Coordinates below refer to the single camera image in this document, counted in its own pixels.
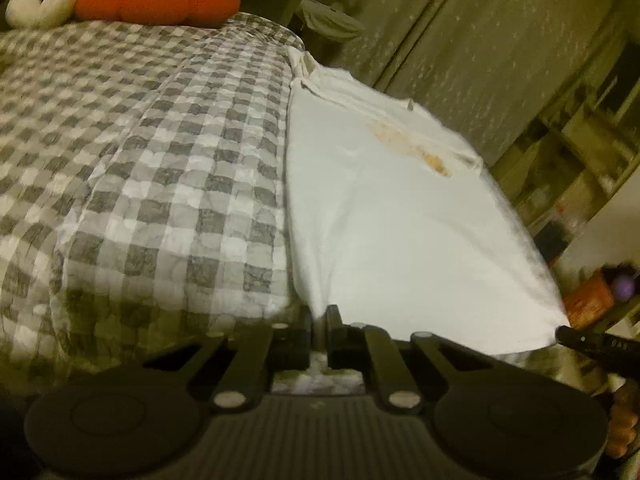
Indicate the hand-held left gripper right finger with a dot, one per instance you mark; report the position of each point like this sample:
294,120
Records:
334,345

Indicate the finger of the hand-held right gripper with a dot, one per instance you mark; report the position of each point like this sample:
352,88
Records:
575,339

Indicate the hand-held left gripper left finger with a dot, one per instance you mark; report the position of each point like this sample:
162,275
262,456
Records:
306,345

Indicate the white t-shirt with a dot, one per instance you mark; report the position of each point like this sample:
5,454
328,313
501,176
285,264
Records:
390,220

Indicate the person's right hand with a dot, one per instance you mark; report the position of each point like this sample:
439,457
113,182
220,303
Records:
625,422

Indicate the orange plastic bag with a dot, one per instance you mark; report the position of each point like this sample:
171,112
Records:
587,300

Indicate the purple round object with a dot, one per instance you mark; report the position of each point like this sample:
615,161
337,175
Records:
625,290

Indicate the black bin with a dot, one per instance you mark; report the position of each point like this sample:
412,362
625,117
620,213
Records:
552,240

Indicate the wooden shelf unit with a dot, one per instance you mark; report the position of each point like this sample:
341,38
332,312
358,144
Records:
575,160

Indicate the grey checked blanket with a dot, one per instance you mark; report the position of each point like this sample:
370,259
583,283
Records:
150,160

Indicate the star-patterned curtain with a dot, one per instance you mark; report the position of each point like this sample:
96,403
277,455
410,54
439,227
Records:
525,50
400,0

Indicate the grey cloth on chair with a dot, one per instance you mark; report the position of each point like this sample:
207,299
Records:
330,22

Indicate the red puffy cushion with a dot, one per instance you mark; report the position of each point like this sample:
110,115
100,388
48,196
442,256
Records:
155,2

